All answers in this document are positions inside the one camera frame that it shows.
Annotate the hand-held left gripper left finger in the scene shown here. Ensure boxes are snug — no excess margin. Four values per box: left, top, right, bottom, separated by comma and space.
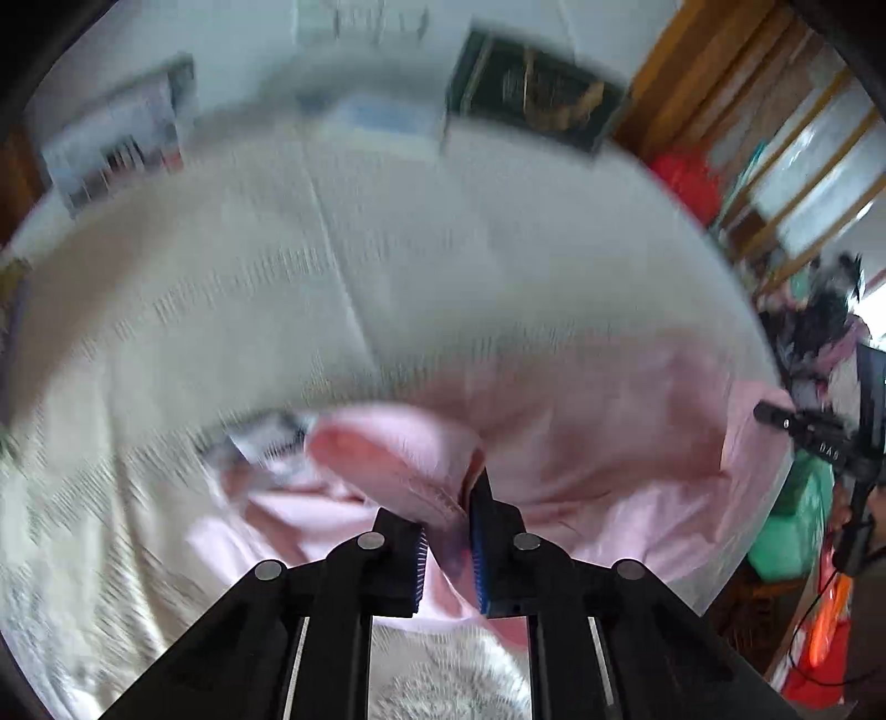
100, 508, 427, 720

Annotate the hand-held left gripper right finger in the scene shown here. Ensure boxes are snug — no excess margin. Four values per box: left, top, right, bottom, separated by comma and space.
467, 467, 799, 720

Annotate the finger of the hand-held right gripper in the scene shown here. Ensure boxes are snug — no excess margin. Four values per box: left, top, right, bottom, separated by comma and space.
753, 402, 832, 454

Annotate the pink garment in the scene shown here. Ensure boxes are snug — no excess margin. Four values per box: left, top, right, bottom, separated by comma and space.
183, 339, 797, 648

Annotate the green plastic bag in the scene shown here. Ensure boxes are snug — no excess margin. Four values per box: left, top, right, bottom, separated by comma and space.
748, 450, 837, 584

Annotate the pile of dark clutter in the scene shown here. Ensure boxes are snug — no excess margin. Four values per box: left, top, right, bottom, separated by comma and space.
758, 253, 874, 411

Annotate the orange plastic item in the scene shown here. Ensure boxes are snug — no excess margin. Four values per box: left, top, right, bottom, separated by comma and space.
806, 573, 854, 671

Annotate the red fluffy object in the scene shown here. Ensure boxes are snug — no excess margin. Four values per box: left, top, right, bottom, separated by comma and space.
651, 152, 727, 228

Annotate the white patterned bed blanket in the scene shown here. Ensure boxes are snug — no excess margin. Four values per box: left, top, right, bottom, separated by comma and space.
0, 104, 794, 720

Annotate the dark framed picture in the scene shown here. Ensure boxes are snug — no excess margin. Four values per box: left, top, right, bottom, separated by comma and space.
446, 28, 630, 159

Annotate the light blue box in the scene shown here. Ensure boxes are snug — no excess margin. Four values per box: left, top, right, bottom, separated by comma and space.
325, 93, 447, 143

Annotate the black cable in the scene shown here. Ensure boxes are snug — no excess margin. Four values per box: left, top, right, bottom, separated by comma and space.
781, 540, 859, 690

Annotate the wooden window frame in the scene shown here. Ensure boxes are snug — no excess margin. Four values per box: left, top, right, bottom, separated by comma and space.
615, 0, 886, 281

